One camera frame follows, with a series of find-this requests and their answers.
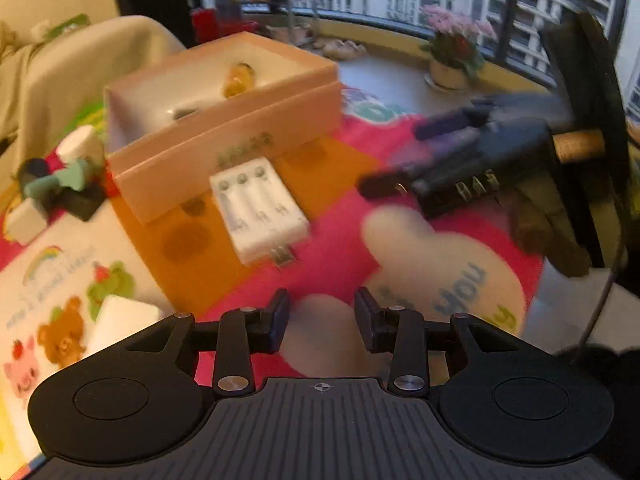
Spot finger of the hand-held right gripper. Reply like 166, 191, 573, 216
414, 103, 491, 142
359, 169, 427, 200

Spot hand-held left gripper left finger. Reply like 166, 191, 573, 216
120, 288, 292, 397

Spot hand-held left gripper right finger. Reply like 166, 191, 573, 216
353, 287, 527, 397

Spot white battery charger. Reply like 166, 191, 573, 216
208, 157, 311, 271

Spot white power adapter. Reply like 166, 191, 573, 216
84, 293, 164, 357

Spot pink cardboard box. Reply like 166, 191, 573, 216
102, 31, 344, 226

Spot white cylinder device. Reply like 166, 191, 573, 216
55, 125, 106, 171

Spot person's right hand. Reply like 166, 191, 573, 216
510, 195, 594, 279

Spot colourful printed play mat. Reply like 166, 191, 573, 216
0, 85, 547, 467

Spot potted pink flowers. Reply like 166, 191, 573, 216
419, 4, 499, 93

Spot metal storage rack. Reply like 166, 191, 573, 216
207, 0, 322, 47

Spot black square case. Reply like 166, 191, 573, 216
42, 180, 109, 222

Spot red bucket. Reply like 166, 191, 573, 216
192, 8, 221, 44

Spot white cube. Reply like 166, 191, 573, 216
7, 197, 51, 246

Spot black cylinder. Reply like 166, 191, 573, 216
17, 157, 51, 186

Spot beige sofa cover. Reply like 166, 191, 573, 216
0, 0, 187, 162

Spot green frog plush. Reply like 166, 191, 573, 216
42, 14, 94, 41

